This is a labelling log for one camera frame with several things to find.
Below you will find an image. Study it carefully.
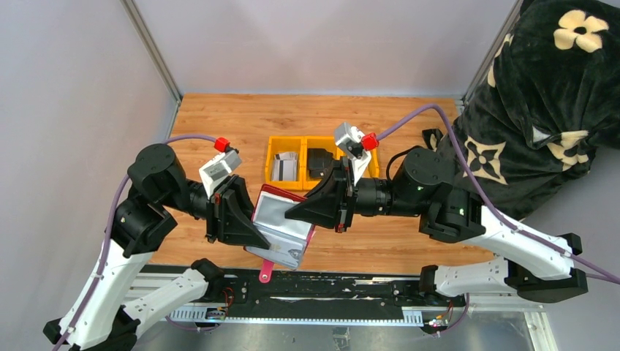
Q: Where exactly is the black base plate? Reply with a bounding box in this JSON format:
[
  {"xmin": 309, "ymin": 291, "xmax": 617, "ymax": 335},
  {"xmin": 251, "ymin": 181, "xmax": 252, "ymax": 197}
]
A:
[{"xmin": 197, "ymin": 269, "xmax": 465, "ymax": 320}]

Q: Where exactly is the black floral blanket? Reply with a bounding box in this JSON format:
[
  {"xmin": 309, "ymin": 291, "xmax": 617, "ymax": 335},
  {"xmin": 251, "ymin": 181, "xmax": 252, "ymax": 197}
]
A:
[{"xmin": 453, "ymin": 1, "xmax": 619, "ymax": 220}]

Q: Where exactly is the white VIP card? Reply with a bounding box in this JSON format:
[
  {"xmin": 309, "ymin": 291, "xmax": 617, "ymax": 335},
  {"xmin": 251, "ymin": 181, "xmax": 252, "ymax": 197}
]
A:
[{"xmin": 261, "ymin": 235, "xmax": 307, "ymax": 270}]

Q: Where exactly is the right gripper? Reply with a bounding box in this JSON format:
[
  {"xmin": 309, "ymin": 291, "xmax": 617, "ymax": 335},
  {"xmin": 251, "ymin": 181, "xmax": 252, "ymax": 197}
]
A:
[{"xmin": 285, "ymin": 154, "xmax": 424, "ymax": 232}]

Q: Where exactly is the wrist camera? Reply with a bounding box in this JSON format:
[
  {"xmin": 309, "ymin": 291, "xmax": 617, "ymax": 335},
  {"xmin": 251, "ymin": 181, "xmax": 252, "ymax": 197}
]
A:
[
  {"xmin": 198, "ymin": 149, "xmax": 242, "ymax": 198},
  {"xmin": 334, "ymin": 122, "xmax": 379, "ymax": 184}
]

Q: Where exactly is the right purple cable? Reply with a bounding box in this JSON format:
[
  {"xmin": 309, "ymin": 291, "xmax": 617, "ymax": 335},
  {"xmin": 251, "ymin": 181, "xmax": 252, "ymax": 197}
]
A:
[{"xmin": 363, "ymin": 102, "xmax": 620, "ymax": 336}]

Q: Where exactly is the aluminium frame rail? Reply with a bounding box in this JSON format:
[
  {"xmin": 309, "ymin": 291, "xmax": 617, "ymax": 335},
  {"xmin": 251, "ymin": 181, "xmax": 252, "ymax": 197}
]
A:
[{"xmin": 120, "ymin": 265, "xmax": 557, "ymax": 350}]

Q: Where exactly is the black cards stack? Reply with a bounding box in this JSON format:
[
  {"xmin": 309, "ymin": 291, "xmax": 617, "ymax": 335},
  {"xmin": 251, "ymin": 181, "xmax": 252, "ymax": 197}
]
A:
[{"xmin": 306, "ymin": 148, "xmax": 333, "ymax": 179}]

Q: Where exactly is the red leather card holder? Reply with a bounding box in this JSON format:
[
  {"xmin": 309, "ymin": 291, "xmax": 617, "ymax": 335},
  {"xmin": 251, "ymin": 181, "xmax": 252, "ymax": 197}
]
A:
[{"xmin": 244, "ymin": 184, "xmax": 315, "ymax": 284}]

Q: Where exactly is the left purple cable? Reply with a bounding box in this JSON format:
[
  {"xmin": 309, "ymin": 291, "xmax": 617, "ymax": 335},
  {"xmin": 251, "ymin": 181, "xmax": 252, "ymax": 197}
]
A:
[{"xmin": 50, "ymin": 134, "xmax": 231, "ymax": 351}]

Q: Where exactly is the white cards stack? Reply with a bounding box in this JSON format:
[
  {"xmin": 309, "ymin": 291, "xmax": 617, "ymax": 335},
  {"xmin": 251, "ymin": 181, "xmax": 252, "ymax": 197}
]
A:
[{"xmin": 271, "ymin": 151, "xmax": 298, "ymax": 181}]

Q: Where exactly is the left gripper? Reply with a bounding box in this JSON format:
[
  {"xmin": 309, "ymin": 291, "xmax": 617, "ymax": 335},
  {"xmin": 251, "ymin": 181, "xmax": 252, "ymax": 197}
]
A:
[{"xmin": 163, "ymin": 172, "xmax": 276, "ymax": 247}]

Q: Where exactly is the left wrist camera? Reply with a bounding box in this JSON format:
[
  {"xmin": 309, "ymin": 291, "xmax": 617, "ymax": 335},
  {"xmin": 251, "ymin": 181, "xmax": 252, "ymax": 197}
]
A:
[{"xmin": 198, "ymin": 149, "xmax": 242, "ymax": 198}]

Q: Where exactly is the purple cable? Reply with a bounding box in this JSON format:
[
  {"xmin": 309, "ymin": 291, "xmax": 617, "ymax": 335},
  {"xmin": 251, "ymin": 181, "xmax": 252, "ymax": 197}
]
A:
[
  {"xmin": 50, "ymin": 134, "xmax": 231, "ymax": 351},
  {"xmin": 363, "ymin": 102, "xmax": 620, "ymax": 336}
]

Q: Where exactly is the left yellow bin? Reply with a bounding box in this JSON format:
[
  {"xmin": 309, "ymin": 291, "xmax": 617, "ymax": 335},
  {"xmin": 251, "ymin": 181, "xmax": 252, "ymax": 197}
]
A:
[{"xmin": 265, "ymin": 136, "xmax": 307, "ymax": 191}]

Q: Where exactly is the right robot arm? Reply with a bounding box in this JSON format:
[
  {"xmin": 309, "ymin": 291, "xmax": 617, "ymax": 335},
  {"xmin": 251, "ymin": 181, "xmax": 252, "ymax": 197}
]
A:
[{"xmin": 285, "ymin": 147, "xmax": 589, "ymax": 306}]

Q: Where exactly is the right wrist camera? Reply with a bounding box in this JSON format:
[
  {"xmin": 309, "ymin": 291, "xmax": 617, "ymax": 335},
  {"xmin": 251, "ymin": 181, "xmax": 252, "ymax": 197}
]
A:
[{"xmin": 334, "ymin": 122, "xmax": 379, "ymax": 184}]

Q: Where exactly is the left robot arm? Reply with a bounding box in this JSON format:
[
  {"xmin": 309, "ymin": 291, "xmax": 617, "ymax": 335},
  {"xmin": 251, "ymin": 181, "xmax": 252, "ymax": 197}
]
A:
[{"xmin": 43, "ymin": 137, "xmax": 270, "ymax": 350}]

